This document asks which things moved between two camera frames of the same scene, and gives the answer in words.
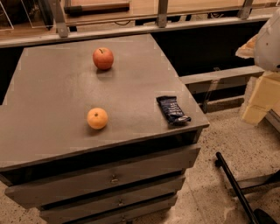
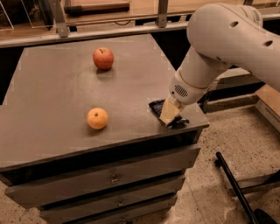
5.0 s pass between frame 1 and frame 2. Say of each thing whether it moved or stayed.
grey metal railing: stayed
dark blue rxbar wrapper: moved
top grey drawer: stayed
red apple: stayed
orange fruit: stayed
